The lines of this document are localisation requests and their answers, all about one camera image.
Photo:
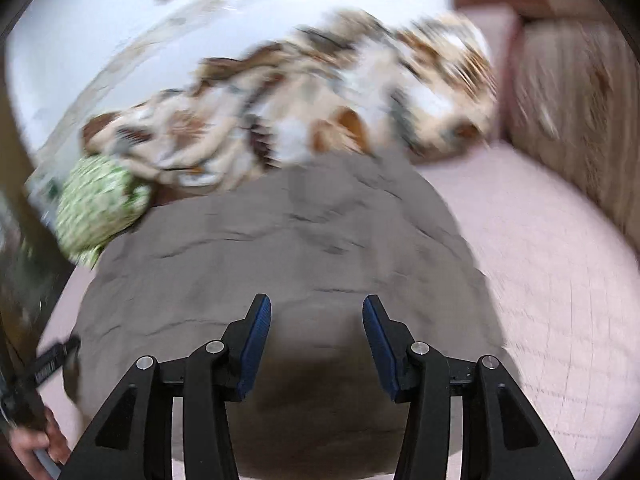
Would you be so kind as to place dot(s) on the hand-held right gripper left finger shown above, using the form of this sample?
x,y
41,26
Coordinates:
x,y
254,340

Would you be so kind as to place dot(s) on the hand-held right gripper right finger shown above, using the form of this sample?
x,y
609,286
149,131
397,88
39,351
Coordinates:
x,y
381,342

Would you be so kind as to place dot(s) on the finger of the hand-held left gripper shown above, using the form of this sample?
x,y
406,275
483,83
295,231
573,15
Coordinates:
x,y
55,357

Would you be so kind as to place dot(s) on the grey puffer jacket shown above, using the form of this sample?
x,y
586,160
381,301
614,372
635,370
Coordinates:
x,y
280,250

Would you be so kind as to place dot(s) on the person's left hand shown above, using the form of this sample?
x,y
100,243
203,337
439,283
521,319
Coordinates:
x,y
55,435

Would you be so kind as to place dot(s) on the green patterned pillow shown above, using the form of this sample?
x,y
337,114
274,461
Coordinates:
x,y
97,210

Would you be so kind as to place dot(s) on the brown wooden furniture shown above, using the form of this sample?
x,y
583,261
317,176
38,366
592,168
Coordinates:
x,y
22,170

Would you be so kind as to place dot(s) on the brown beige printed blanket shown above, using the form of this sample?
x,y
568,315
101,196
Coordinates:
x,y
300,105

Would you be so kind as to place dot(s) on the striped brown upholstered headboard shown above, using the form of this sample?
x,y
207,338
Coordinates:
x,y
575,100

